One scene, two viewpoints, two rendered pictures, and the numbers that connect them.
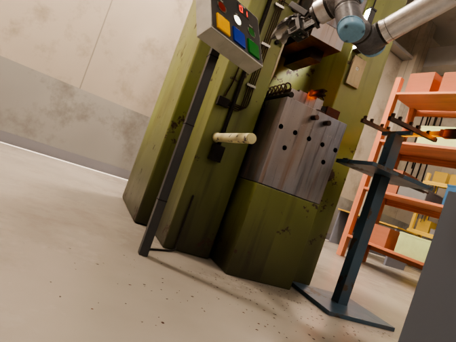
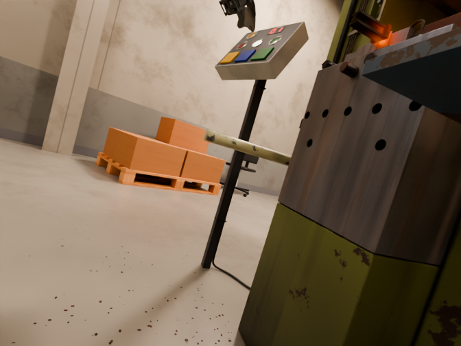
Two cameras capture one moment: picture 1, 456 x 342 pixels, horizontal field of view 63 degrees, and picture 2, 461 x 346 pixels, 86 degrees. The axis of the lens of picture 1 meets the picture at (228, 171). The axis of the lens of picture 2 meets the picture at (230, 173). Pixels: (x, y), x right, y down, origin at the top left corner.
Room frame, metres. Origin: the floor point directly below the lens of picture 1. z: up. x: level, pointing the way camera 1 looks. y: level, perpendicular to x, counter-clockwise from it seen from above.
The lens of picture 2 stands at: (1.64, -0.98, 0.57)
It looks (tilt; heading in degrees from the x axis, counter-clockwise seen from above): 4 degrees down; 91
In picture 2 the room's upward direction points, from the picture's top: 17 degrees clockwise
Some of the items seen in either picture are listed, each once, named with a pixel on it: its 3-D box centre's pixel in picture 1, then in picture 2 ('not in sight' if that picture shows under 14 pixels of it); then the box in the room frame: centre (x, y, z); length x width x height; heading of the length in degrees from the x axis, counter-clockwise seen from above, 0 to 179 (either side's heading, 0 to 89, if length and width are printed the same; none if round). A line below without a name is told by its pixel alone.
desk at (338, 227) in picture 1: (370, 237); not in sight; (6.62, -2.77, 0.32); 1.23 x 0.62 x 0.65; 33
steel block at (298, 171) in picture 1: (278, 150); (409, 166); (2.14, -0.23, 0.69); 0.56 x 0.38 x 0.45; 21
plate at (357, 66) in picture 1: (355, 72); not in sight; (2.15, -0.51, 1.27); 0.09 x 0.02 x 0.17; 111
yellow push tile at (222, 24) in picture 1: (222, 25); (230, 58); (1.48, 0.21, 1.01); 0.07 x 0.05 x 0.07; 136
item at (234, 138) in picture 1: (232, 138); (256, 150); (1.71, 0.03, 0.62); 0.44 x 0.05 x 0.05; 21
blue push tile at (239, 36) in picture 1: (238, 38); (245, 57); (1.55, 0.14, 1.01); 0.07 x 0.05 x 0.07; 136
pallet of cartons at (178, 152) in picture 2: not in sight; (168, 150); (0.77, 2.17, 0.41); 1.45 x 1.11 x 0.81; 35
